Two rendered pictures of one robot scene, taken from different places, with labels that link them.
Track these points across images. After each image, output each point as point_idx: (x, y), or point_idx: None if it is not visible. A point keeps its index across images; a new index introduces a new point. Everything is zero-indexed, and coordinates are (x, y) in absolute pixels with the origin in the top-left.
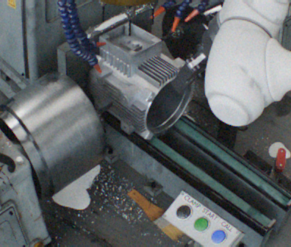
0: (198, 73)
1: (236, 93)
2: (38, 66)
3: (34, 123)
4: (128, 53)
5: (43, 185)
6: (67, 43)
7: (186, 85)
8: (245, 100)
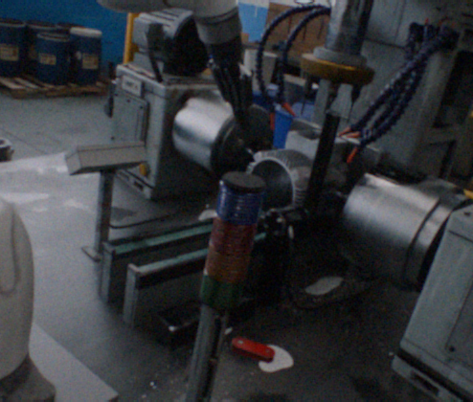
0: (236, 105)
1: None
2: None
3: (206, 96)
4: (292, 131)
5: (174, 131)
6: (305, 121)
7: (235, 119)
8: None
